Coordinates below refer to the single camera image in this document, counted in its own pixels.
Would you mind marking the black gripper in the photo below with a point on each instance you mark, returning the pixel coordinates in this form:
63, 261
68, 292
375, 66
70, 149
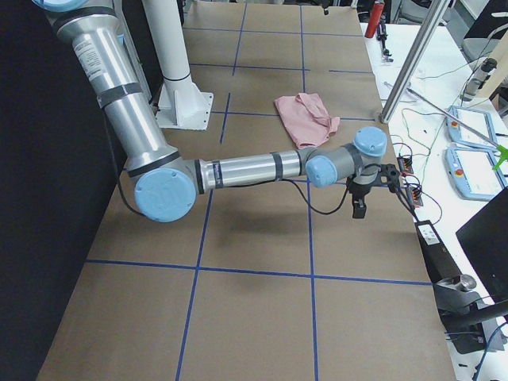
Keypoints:
360, 192

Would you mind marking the pink Snoopy t-shirt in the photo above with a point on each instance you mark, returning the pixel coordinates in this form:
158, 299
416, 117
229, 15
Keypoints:
306, 119

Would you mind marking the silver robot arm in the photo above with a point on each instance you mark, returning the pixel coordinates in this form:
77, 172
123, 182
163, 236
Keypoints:
165, 184

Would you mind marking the orange black electronics board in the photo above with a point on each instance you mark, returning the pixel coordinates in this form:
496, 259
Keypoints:
405, 164

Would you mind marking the black box with label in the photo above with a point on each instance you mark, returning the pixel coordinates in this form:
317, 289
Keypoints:
438, 261

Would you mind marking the lower blue teach pendant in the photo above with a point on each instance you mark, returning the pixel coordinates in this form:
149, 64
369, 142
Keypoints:
471, 171

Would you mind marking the blue teach pendant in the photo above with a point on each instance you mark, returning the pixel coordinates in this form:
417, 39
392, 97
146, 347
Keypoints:
471, 171
480, 121

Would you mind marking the black monitor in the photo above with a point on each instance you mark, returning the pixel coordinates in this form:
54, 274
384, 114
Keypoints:
484, 241

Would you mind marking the upper blue teach pendant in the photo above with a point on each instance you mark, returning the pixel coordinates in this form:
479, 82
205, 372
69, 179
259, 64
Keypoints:
480, 121

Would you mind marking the metal reacher grabber stick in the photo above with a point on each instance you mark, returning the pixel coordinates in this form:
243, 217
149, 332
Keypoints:
489, 139

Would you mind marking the black selfie stick tripod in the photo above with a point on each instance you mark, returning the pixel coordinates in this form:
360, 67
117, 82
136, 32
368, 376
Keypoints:
381, 36

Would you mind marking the red cylinder bottle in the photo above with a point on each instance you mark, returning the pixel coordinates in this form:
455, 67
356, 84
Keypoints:
374, 18

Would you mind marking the aluminium frame post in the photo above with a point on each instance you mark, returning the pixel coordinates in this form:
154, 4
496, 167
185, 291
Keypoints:
422, 39

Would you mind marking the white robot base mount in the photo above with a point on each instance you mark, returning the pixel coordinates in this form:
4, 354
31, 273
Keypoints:
181, 104

